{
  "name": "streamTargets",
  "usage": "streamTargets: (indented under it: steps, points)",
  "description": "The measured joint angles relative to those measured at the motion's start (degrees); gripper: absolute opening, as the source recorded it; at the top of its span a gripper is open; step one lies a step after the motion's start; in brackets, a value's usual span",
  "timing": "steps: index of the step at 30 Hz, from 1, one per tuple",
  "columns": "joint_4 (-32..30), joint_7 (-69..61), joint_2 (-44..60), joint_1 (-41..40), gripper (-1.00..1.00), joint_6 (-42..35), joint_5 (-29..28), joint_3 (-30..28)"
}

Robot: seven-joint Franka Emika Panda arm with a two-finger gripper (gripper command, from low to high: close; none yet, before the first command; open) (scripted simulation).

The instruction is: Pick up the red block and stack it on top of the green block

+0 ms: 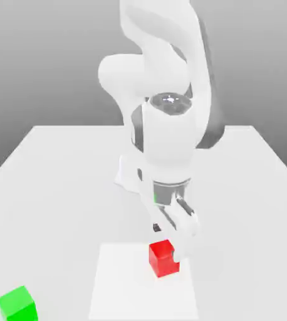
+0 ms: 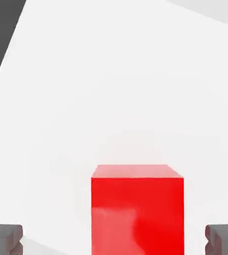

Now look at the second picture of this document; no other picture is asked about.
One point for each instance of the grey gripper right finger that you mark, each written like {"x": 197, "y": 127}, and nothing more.
{"x": 225, "y": 241}

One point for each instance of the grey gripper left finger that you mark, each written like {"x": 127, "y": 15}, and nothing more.
{"x": 2, "y": 240}

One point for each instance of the small red cube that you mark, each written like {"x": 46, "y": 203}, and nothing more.
{"x": 137, "y": 211}

